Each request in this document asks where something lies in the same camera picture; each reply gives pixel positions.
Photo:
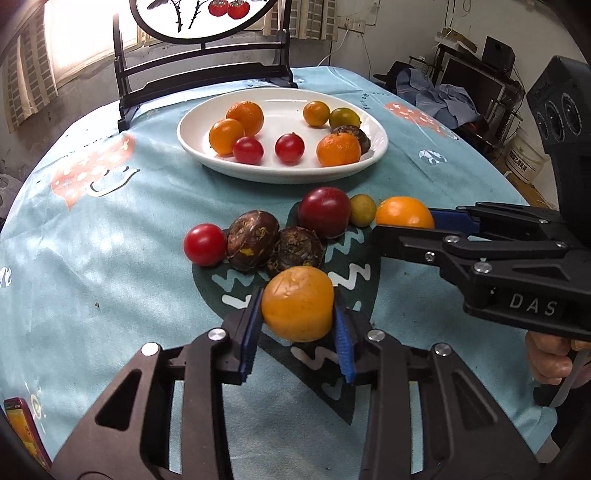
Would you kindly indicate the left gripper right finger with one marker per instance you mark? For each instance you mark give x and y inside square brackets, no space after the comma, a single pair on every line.
[430,417]

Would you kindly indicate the large dark red tomato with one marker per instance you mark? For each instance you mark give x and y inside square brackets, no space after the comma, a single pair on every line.
[325,210]

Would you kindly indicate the dark passion fruit back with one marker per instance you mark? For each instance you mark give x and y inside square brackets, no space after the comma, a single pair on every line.
[250,239]

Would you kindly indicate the small red tomato back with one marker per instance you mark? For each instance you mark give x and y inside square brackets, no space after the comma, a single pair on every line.
[204,245]

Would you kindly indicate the red cherry tomato front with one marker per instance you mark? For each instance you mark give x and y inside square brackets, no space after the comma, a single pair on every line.
[289,149]

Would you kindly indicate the orange tomato front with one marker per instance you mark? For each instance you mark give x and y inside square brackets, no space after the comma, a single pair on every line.
[316,114]

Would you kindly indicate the large orange tomato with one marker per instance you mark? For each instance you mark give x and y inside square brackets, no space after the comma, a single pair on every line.
[404,211]

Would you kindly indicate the small orange tomato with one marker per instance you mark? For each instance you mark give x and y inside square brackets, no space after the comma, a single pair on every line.
[224,134]

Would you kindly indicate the checkered curtain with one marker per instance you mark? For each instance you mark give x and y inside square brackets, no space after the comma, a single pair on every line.
[27,74]
[307,20]

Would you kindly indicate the dark passion fruit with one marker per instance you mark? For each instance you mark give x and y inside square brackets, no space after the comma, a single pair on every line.
[358,133]
[295,246]
[250,239]

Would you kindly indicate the red-cased smartphone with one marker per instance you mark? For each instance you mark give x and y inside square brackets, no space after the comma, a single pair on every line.
[21,420]

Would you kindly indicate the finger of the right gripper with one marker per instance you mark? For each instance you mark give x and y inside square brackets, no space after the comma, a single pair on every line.
[461,220]
[454,254]

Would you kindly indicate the small yellow tomato front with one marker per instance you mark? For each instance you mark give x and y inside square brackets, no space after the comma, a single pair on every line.
[363,210]

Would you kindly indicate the black metal shelf rack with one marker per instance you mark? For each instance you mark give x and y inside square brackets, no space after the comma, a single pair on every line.
[498,97]

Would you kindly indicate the white bucket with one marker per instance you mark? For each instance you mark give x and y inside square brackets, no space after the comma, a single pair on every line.
[523,160]

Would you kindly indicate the person's right hand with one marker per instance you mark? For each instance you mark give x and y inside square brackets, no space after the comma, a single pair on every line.
[548,356]

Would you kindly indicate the light blue patterned tablecloth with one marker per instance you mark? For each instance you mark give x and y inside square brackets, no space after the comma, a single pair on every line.
[92,268]

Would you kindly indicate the red cherry tomato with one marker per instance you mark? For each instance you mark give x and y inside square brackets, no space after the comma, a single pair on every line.
[289,149]
[248,150]

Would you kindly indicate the left checkered curtain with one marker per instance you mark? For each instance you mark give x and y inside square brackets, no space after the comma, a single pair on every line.
[27,74]

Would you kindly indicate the large orange mandarin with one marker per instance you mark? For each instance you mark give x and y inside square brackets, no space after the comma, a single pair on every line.
[338,149]
[249,115]

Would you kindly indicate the right checkered curtain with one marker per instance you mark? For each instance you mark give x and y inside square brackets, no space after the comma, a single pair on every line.
[307,20]

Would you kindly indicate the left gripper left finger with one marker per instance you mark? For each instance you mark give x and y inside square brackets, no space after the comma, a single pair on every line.
[161,417]

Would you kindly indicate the blue clothes pile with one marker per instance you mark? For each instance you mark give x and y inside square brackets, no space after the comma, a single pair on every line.
[450,105]

